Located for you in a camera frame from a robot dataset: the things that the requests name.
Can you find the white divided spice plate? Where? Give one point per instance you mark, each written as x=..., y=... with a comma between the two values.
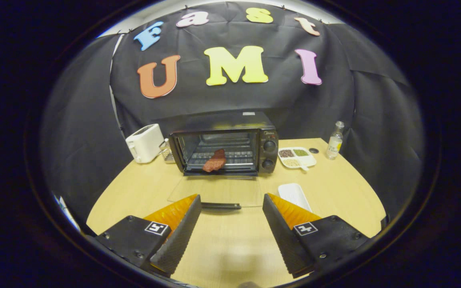
x=296, y=158

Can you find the small clear glass bottle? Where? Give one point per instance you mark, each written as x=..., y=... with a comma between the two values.
x=334, y=146

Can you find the white rectangular dish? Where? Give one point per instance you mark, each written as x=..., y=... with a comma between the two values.
x=294, y=196

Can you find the white toaster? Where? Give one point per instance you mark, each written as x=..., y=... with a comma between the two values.
x=144, y=144

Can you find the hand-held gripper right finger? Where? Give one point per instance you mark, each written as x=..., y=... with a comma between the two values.
x=282, y=236

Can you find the black toaster oven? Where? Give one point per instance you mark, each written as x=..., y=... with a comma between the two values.
x=268, y=154

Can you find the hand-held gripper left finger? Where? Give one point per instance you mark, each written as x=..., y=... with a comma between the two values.
x=180, y=236

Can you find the black backdrop cloth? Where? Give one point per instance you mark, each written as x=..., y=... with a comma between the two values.
x=230, y=104

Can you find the brown meat steak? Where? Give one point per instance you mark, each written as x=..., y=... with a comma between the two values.
x=215, y=160

